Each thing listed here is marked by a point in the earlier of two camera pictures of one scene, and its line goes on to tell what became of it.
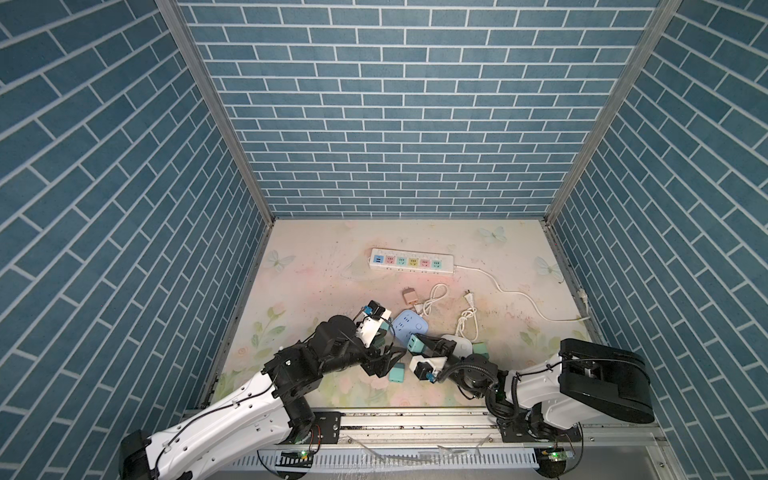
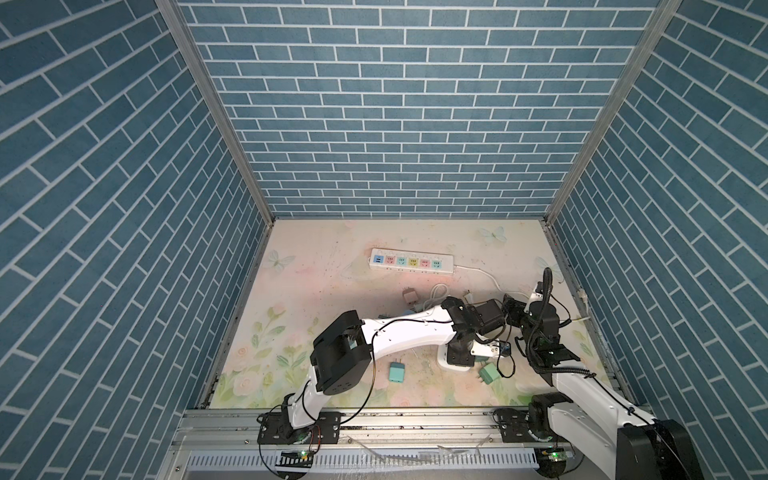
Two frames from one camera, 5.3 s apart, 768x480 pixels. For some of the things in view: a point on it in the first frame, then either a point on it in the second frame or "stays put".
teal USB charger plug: x=397 y=374 stays put
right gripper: x=440 y=346 to x=518 y=309
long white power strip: x=411 y=261 stays put
